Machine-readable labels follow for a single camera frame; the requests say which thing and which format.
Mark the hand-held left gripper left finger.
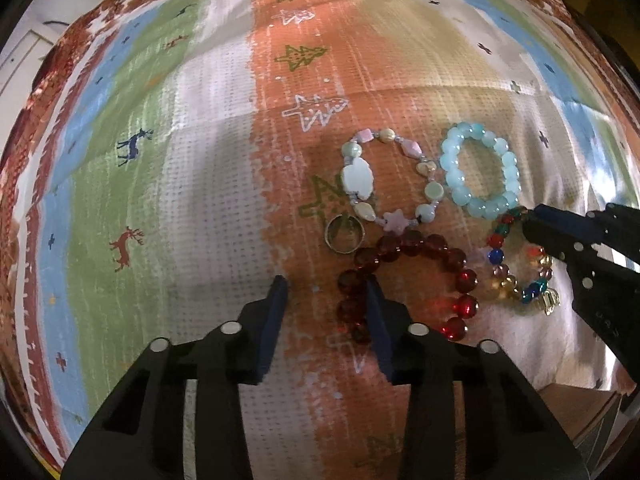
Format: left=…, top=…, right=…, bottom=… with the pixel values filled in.
left=61, top=275, right=289, bottom=480

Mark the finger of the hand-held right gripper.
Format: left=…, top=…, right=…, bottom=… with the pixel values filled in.
left=531, top=203, right=640, bottom=275
left=522, top=219, right=640, bottom=361

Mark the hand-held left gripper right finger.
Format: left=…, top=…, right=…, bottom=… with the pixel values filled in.
left=365, top=280, right=591, bottom=480

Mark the multicolour bead bracelet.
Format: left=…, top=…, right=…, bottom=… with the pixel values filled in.
left=484, top=208, right=562, bottom=317

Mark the dark red bead bracelet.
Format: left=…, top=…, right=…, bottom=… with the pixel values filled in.
left=336, top=230, right=480, bottom=345

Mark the silver ring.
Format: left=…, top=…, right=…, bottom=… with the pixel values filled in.
left=324, top=213, right=364, bottom=254

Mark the light blue bead bracelet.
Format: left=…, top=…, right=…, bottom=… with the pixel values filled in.
left=440, top=121, right=522, bottom=219

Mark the pastel stone bead bracelet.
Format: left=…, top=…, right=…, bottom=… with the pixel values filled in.
left=340, top=128, right=442, bottom=231

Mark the brown wooden board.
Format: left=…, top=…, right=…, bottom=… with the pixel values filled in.
left=537, top=382, right=633, bottom=463

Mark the striped printed blanket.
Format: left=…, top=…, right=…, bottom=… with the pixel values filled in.
left=0, top=0, right=640, bottom=480

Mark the white headboard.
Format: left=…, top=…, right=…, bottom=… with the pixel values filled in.
left=0, top=10, right=68, bottom=96

